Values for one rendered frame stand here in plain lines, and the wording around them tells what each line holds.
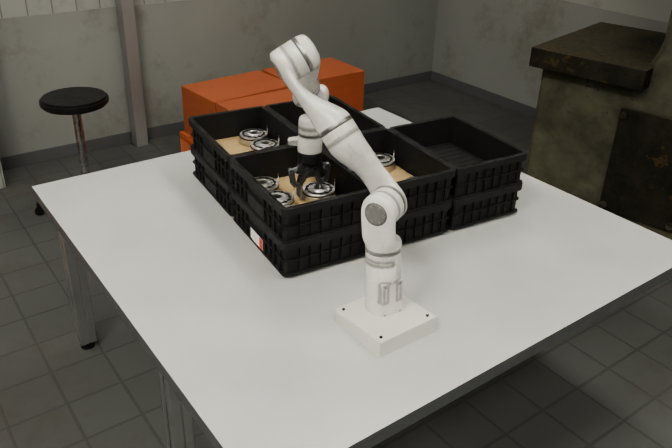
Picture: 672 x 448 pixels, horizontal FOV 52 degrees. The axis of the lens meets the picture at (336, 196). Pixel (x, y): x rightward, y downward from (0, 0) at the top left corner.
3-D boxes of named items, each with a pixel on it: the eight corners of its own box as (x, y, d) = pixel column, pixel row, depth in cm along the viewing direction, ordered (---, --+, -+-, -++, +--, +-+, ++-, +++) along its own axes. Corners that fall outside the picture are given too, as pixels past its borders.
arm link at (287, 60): (265, 51, 162) (323, 142, 163) (298, 30, 162) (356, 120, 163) (267, 58, 171) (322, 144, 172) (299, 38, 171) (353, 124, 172)
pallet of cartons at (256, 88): (334, 115, 520) (336, 55, 499) (411, 153, 458) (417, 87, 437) (178, 150, 452) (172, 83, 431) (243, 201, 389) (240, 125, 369)
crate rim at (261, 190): (376, 196, 199) (376, 188, 198) (283, 218, 185) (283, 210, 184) (312, 148, 230) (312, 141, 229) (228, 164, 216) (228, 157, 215)
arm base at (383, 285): (407, 309, 177) (408, 251, 170) (376, 319, 173) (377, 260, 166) (387, 292, 185) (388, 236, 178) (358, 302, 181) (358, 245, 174)
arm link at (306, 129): (329, 130, 206) (300, 128, 206) (330, 81, 199) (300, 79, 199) (326, 139, 199) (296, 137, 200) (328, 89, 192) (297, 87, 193)
